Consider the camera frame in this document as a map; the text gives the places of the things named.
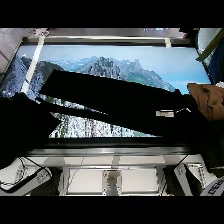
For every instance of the dark blue jeans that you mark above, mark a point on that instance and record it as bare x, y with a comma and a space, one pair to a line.
110, 96

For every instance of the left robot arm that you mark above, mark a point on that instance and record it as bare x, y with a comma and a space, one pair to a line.
20, 181

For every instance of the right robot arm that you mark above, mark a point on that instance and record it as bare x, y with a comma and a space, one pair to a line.
215, 188

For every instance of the black garment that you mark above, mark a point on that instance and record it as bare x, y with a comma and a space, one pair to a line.
45, 121

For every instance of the brown garment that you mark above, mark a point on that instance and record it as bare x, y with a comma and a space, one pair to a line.
210, 96

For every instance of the silver frame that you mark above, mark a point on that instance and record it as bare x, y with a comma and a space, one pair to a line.
111, 180

